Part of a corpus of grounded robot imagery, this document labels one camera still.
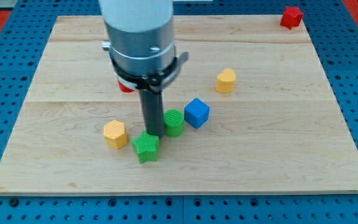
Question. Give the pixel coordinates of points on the wooden board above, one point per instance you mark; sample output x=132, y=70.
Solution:
x=280, y=132

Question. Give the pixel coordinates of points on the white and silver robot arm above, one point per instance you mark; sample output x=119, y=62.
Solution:
x=143, y=53

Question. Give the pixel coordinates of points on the yellow hexagon block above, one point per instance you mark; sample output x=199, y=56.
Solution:
x=115, y=134

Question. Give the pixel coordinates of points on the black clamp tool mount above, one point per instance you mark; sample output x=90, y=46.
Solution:
x=155, y=82

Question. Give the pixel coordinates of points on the green cylinder block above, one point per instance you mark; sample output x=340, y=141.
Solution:
x=173, y=123

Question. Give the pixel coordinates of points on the red star block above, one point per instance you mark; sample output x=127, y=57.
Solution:
x=291, y=17

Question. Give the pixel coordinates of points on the green star block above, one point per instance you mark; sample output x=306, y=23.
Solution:
x=146, y=147

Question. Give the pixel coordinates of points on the yellow heart block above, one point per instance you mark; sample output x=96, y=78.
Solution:
x=225, y=81

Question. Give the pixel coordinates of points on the blue cube block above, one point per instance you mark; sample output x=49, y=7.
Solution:
x=196, y=113

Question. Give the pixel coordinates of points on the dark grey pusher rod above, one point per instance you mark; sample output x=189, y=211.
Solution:
x=152, y=109

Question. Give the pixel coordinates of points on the red block behind arm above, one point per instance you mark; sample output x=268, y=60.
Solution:
x=124, y=88

